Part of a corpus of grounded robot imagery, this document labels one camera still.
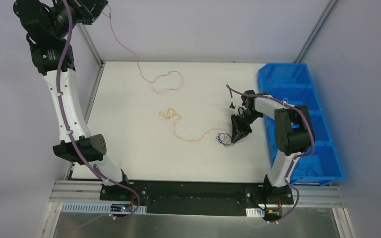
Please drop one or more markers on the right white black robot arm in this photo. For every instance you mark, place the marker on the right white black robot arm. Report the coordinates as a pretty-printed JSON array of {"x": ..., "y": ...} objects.
[{"x": 293, "y": 134}]

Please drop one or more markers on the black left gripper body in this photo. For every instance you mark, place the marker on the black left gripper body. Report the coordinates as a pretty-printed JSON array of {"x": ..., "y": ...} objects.
[{"x": 90, "y": 9}]

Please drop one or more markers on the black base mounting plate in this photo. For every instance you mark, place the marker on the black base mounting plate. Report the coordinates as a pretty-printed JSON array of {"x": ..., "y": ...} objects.
[{"x": 205, "y": 206}]

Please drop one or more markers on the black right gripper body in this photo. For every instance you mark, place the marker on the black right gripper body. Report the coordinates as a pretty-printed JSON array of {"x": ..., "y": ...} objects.
[{"x": 240, "y": 123}]

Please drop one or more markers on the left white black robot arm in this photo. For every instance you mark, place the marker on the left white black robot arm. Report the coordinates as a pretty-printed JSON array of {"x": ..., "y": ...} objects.
[{"x": 49, "y": 32}]

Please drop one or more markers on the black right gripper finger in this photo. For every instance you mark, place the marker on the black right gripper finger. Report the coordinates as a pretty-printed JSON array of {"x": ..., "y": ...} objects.
[
  {"x": 239, "y": 133},
  {"x": 236, "y": 126}
]

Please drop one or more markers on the aluminium frame rail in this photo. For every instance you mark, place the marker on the aluminium frame rail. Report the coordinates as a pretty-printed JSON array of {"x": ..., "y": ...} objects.
[{"x": 149, "y": 191}]

